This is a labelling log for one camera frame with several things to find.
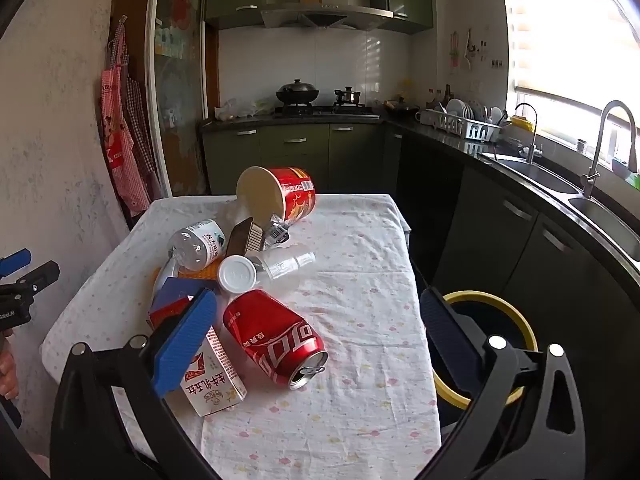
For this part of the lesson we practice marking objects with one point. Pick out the orange mesh pad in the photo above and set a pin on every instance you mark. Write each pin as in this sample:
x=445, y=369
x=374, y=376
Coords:
x=207, y=274

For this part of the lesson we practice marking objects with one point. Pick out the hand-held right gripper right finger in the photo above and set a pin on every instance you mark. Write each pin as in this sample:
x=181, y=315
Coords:
x=442, y=332

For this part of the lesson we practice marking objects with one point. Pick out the red soda can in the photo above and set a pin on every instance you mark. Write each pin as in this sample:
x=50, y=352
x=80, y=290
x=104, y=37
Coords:
x=270, y=332

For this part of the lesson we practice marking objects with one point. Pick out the person's left hand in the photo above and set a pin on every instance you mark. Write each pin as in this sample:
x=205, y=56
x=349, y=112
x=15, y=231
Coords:
x=6, y=370

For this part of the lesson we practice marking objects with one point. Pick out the silver white snack wrapper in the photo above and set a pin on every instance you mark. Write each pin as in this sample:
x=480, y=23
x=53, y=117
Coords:
x=276, y=232

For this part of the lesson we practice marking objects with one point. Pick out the clear plastic bags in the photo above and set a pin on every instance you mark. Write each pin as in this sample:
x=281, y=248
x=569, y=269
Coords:
x=240, y=109

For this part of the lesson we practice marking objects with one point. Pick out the condiment bottles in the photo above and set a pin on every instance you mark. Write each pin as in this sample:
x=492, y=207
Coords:
x=447, y=94

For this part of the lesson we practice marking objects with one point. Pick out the dark frying pan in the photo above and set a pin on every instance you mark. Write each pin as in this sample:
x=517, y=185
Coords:
x=400, y=105

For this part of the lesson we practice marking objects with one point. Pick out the white window blind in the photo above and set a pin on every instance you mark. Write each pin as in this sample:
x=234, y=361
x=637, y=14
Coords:
x=560, y=35

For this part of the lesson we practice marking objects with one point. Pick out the small steel faucet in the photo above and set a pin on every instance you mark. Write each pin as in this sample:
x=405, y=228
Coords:
x=534, y=132

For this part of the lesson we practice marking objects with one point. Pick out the tall steel faucet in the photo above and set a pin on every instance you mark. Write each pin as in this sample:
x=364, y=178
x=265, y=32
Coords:
x=594, y=160

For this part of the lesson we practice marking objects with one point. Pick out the clear white-label plastic bottle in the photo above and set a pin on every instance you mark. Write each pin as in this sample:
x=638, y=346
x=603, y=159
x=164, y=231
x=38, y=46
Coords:
x=200, y=242

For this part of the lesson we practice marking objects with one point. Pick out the blue red cardboard box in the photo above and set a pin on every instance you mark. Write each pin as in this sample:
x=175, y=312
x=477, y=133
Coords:
x=175, y=295

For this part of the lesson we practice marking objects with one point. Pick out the dark checked apron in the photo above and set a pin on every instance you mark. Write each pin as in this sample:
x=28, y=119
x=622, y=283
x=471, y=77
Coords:
x=142, y=140

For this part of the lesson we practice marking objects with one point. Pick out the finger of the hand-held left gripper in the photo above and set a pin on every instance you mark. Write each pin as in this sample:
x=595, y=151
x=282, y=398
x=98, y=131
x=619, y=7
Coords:
x=15, y=261
x=37, y=277

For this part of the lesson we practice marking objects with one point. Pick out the hanging wall ornament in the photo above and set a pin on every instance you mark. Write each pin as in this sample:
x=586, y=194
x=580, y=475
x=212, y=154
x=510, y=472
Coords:
x=454, y=50

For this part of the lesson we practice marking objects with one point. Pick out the green base cabinets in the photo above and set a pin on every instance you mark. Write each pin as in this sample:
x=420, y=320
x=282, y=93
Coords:
x=300, y=155

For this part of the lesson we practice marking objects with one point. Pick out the white dish rack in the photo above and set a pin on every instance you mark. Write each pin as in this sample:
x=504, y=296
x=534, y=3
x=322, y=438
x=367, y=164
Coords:
x=465, y=130

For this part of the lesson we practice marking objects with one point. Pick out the green cloth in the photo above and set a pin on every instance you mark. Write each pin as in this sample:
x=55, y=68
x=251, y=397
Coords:
x=635, y=181

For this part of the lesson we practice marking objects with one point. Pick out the white red milk carton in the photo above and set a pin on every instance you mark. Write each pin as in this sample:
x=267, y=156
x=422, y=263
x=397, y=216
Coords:
x=215, y=380

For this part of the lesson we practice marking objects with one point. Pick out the steel double sink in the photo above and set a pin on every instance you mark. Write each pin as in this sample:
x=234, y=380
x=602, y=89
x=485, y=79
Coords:
x=545, y=175

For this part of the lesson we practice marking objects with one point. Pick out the dark base cabinets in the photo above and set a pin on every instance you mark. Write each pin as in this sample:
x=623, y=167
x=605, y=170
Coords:
x=500, y=220

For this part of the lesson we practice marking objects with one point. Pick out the glass sliding door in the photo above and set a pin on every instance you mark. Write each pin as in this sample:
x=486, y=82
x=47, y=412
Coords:
x=175, y=85

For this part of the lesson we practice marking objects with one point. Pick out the row of white plates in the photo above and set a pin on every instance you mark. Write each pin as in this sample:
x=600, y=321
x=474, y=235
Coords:
x=460, y=107

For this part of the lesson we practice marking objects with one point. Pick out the black wok with lid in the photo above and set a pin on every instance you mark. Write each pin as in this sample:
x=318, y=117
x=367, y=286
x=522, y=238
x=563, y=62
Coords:
x=297, y=92

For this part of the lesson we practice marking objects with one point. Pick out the small clear white-cap bottle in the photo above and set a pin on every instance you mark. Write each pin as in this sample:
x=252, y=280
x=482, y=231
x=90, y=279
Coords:
x=237, y=274

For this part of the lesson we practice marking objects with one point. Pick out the red instant noodle cup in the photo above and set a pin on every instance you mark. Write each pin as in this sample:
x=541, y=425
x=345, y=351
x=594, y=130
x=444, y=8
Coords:
x=295, y=192

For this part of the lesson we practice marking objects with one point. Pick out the gas stove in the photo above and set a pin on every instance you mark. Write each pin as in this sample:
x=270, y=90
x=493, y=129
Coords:
x=325, y=110

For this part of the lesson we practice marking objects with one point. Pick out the white hanging utensil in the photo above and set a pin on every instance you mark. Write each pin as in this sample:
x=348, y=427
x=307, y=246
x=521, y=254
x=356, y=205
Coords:
x=470, y=45

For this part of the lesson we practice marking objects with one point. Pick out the white floral tablecloth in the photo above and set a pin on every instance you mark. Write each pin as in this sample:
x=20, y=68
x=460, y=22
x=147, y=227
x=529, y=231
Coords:
x=350, y=285

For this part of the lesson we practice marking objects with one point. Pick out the brown plastic tray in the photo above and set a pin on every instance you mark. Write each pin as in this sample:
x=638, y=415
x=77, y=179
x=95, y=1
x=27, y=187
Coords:
x=240, y=237

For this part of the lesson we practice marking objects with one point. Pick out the yellow-rimmed trash bin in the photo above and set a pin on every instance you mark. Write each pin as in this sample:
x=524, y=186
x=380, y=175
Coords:
x=522, y=327

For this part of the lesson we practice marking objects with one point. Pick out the yellow sponge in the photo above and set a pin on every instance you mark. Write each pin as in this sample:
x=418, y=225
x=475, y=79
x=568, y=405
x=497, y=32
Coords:
x=521, y=123

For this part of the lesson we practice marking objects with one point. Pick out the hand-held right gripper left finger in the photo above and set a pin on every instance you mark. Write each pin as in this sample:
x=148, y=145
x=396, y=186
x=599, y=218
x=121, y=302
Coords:
x=185, y=345

